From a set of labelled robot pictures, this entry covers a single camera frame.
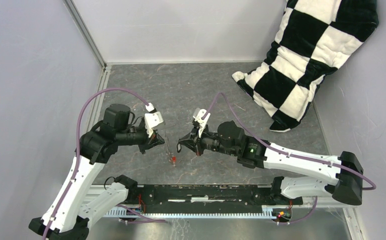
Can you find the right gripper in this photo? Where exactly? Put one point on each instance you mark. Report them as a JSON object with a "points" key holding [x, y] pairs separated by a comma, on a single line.
{"points": [[196, 145]]}

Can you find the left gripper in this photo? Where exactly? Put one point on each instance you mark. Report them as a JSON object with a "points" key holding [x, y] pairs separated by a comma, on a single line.
{"points": [[155, 139]]}

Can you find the large metal keyring plate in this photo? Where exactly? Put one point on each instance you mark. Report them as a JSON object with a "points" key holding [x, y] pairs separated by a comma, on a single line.
{"points": [[169, 150]]}

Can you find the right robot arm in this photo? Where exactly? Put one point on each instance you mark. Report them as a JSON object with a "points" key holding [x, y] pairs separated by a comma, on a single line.
{"points": [[333, 176]]}

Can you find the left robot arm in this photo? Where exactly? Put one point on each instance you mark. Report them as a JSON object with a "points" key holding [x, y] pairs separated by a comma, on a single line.
{"points": [[68, 218]]}

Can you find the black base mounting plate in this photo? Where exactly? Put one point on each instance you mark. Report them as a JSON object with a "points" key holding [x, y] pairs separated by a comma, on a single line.
{"points": [[170, 207]]}

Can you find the black and white checkered blanket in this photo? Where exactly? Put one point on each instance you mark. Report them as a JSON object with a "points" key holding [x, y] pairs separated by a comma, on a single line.
{"points": [[314, 40]]}

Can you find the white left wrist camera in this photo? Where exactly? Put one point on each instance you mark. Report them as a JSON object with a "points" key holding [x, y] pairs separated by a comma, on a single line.
{"points": [[153, 121]]}

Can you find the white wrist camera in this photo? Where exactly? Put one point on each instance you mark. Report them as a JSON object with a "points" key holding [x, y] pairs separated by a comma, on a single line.
{"points": [[153, 121], [200, 119]]}

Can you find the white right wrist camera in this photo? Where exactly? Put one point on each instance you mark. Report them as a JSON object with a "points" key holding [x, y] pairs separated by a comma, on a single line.
{"points": [[200, 119]]}

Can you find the aluminium frame rail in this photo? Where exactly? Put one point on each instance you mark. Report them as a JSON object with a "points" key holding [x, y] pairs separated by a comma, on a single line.
{"points": [[252, 194]]}

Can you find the white slotted cable duct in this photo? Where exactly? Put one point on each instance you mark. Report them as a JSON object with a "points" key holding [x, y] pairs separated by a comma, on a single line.
{"points": [[263, 213]]}

